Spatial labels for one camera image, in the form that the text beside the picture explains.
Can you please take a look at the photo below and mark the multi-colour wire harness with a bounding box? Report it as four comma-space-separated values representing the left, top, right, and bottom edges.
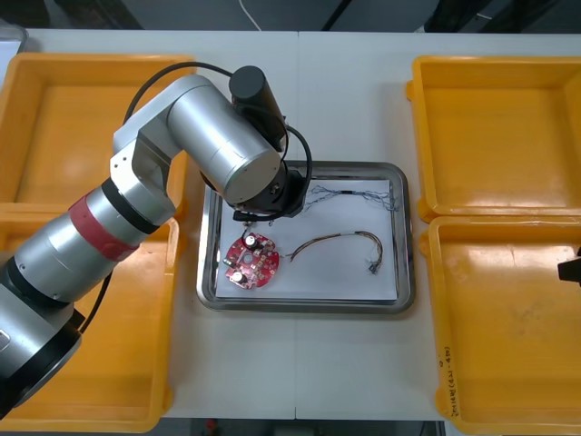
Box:
281, 229, 385, 276

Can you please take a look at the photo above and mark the steel tray with white sheet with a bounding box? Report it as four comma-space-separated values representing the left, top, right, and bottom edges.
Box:
0, 25, 30, 87

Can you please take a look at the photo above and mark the white cable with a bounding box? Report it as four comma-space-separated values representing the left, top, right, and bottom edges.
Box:
237, 0, 265, 33

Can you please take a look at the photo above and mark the white twisted wire harness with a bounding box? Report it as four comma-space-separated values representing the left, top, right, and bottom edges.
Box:
301, 184, 401, 215

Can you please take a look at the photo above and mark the white paper sheet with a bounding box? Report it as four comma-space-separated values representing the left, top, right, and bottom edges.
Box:
213, 176, 400, 303

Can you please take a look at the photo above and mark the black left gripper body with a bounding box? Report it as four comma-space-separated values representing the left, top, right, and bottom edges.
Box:
251, 166, 311, 221

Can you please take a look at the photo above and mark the yellow-orange plastic bin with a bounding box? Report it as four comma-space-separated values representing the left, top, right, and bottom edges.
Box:
418, 215, 581, 436
0, 52, 203, 223
405, 54, 581, 224
0, 203, 188, 435

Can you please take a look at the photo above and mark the round red circuit board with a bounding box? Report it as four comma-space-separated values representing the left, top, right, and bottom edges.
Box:
221, 230, 283, 292

